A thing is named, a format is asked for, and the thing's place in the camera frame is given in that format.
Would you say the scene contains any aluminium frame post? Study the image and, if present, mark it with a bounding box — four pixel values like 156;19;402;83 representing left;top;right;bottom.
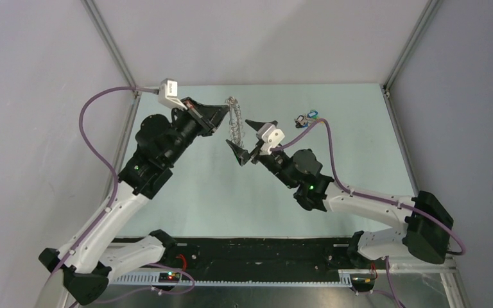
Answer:
81;0;137;86
382;0;443;98

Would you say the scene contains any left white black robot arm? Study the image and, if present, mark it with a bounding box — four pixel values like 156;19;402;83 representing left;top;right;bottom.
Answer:
39;98;230;305

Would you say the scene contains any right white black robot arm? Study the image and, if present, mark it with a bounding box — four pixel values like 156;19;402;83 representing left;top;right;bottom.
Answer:
227;120;456;268

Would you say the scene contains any purple cable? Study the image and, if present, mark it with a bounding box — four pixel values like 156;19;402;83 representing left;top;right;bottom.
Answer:
272;119;466;308
51;86;196;305

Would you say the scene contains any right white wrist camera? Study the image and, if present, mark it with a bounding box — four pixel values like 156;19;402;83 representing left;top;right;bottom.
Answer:
256;121;285;155

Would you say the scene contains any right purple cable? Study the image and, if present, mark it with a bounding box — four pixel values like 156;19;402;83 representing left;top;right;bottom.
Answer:
272;119;466;308

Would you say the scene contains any white slotted cable duct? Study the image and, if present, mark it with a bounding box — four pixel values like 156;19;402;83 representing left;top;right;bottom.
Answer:
110;271;376;287

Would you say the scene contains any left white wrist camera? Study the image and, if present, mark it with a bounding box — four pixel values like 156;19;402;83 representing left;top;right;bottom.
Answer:
157;78;187;110

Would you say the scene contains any right aluminium frame post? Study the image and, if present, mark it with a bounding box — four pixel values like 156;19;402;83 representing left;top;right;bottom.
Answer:
382;0;443;98

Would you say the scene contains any metal disc with keyrings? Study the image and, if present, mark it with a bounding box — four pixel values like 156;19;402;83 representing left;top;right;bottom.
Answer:
225;96;244;147

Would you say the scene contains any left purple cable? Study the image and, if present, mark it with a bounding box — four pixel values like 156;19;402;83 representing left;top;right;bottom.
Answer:
51;86;196;305

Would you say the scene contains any blue key tag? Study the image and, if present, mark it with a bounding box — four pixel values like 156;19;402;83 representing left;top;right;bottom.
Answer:
307;110;318;119

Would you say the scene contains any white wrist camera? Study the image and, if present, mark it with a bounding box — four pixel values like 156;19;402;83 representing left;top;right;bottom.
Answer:
157;78;187;110
256;121;285;155

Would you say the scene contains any left aluminium frame post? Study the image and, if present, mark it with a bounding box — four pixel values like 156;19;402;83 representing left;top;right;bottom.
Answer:
81;0;137;86

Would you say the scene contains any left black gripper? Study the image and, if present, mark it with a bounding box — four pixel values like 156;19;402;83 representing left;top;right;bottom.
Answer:
163;96;229;166

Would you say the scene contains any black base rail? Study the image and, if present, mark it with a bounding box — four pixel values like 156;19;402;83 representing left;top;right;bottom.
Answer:
158;237;371;282

